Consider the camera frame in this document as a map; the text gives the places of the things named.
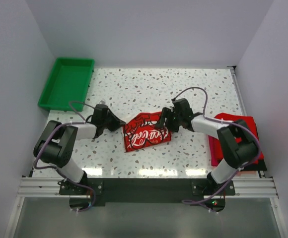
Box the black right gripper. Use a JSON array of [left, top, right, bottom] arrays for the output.
[[154, 107, 182, 132]]

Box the white printed t shirt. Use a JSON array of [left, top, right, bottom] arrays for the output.
[[122, 112, 171, 152]]

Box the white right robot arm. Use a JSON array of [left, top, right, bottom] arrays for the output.
[[154, 98, 261, 195]]

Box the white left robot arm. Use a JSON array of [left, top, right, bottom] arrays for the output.
[[33, 104, 126, 194]]

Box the pink folded t shirt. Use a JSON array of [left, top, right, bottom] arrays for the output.
[[208, 136, 220, 167]]

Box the red folded t shirt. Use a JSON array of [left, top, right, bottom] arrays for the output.
[[215, 113, 264, 162]]

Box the green plastic tray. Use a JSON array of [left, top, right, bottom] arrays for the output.
[[38, 57, 95, 112]]

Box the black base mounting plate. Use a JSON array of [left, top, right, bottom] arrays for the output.
[[59, 178, 235, 213]]

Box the black folded t shirt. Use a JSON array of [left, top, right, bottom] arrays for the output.
[[241, 159, 267, 171]]

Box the aluminium frame rail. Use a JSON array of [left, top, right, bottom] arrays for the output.
[[16, 178, 278, 198]]

